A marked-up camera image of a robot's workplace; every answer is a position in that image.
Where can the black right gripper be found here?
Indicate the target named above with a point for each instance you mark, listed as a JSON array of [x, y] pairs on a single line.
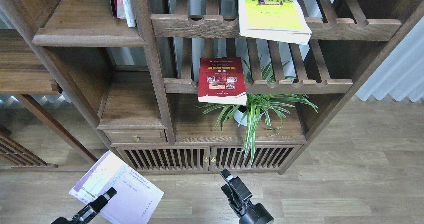
[[238, 196]]

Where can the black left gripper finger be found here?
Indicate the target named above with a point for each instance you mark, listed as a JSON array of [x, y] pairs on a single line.
[[86, 214]]

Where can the white lavender book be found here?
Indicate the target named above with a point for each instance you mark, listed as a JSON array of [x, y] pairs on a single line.
[[136, 197]]

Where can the white plant pot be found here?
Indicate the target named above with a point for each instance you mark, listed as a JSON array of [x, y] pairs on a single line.
[[238, 116]]

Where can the brass drawer knob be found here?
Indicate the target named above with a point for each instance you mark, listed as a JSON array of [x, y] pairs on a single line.
[[136, 138]]

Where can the green spider plant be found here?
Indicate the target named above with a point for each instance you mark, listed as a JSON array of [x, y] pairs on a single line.
[[274, 105]]

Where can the dark wooden bookshelf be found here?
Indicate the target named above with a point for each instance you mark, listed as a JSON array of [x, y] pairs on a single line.
[[140, 80]]

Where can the yellow green book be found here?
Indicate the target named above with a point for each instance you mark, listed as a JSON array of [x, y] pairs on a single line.
[[276, 20]]

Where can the white curtain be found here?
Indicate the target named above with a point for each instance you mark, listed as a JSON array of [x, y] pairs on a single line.
[[401, 75]]

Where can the white upright book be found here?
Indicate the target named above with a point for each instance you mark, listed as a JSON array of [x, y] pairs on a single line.
[[124, 10]]

